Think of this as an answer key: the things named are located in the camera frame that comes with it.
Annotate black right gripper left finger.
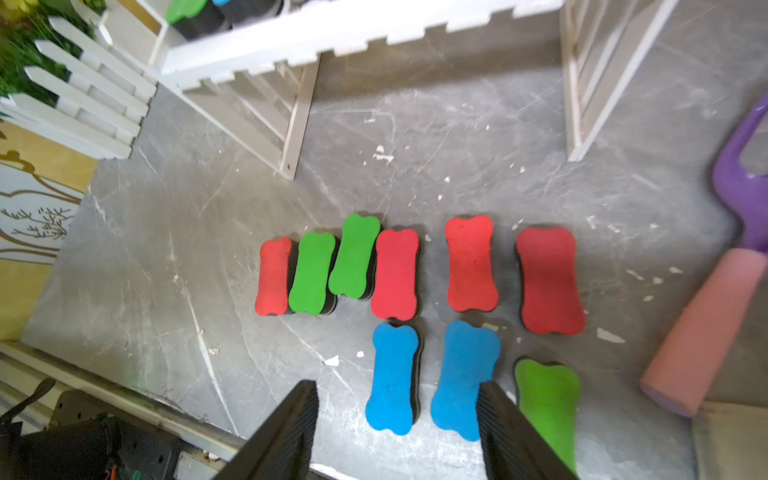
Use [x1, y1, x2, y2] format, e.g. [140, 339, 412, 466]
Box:
[217, 380, 319, 479]

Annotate white slatted wooden shelf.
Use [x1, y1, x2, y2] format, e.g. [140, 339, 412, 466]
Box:
[95, 1, 675, 178]

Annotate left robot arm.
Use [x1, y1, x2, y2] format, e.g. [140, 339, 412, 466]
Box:
[1, 377, 182, 479]

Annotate artificial flowers in white planter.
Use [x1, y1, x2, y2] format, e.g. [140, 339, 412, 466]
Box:
[1, 1, 157, 160]

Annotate blue eraser bottom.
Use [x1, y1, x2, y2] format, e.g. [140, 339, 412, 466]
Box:
[365, 324, 421, 436]
[430, 320, 501, 442]
[212, 0, 283, 24]

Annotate green eraser top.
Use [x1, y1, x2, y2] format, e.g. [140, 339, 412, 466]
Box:
[289, 232, 338, 315]
[328, 214, 381, 300]

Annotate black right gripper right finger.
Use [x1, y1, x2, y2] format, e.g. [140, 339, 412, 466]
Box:
[476, 381, 577, 480]

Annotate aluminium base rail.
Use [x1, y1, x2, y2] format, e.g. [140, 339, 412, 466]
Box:
[1, 342, 332, 479]

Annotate green eraser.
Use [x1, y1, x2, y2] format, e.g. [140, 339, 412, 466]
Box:
[289, 232, 338, 315]
[328, 214, 381, 300]
[514, 357, 581, 475]
[165, 0, 229, 40]

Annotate purple garden fork pink handle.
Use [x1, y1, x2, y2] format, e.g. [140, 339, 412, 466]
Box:
[640, 96, 767, 417]

